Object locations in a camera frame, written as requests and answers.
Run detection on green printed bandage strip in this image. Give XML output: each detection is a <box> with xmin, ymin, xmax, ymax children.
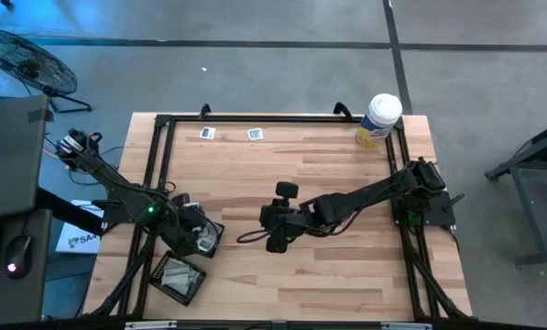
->
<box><xmin>160</xmin><ymin>269</ymin><xmax>202</xmax><ymax>297</ymax></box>
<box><xmin>163</xmin><ymin>258</ymin><xmax>192</xmax><ymax>275</ymax></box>

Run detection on black floor fan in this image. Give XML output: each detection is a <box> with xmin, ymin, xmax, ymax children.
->
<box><xmin>0</xmin><ymin>28</ymin><xmax>93</xmax><ymax>115</ymax></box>

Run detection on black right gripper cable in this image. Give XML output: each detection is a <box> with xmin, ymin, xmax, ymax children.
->
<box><xmin>235</xmin><ymin>208</ymin><xmax>364</xmax><ymax>245</ymax></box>

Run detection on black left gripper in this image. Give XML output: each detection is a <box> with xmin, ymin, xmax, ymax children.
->
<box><xmin>162</xmin><ymin>192</ymin><xmax>213</xmax><ymax>258</ymax></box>

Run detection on Lysol disinfecting wipes canister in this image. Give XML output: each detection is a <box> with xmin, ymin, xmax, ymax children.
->
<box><xmin>355</xmin><ymin>93</ymin><xmax>404</xmax><ymax>150</ymax></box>

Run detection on white printed paper sheet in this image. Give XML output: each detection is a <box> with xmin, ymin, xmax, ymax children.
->
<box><xmin>54</xmin><ymin>198</ymin><xmax>105</xmax><ymax>255</ymax></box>

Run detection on black square tray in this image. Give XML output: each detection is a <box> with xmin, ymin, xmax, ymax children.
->
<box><xmin>148</xmin><ymin>249</ymin><xmax>208</xmax><ymax>307</ymax></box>

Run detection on silver frame bracket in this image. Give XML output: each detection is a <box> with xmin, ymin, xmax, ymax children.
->
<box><xmin>380</xmin><ymin>322</ymin><xmax>433</xmax><ymax>330</ymax></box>
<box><xmin>125</xmin><ymin>320</ymin><xmax>178</xmax><ymax>330</ymax></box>

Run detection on dark grey desk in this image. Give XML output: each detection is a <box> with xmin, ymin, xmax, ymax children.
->
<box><xmin>0</xmin><ymin>208</ymin><xmax>54</xmax><ymax>326</ymax></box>

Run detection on black desk support bar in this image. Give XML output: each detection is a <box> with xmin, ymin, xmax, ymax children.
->
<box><xmin>34</xmin><ymin>186</ymin><xmax>107</xmax><ymax>237</ymax></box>

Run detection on black computer mouse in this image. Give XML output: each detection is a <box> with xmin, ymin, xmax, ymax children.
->
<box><xmin>3</xmin><ymin>234</ymin><xmax>33</xmax><ymax>281</ymax></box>

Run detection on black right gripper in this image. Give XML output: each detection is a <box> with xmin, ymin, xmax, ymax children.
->
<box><xmin>258</xmin><ymin>181</ymin><xmax>313</xmax><ymax>255</ymax></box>

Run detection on black perforated plastic basket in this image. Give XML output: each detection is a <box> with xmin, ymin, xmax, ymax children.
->
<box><xmin>170</xmin><ymin>201</ymin><xmax>226</xmax><ymax>259</ymax></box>

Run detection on dark grey monitor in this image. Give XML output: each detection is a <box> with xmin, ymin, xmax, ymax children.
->
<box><xmin>0</xmin><ymin>93</ymin><xmax>55</xmax><ymax>222</ymax></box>

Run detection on grey metal cart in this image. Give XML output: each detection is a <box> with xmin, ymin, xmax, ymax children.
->
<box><xmin>485</xmin><ymin>116</ymin><xmax>547</xmax><ymax>271</ymax></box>

